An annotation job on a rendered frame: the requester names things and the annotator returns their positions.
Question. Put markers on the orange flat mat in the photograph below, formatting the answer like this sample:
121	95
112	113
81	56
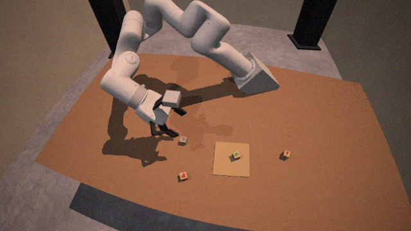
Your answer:
225	165

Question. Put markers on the beige block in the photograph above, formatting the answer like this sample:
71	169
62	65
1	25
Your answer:
236	155
183	176
183	140
285	154

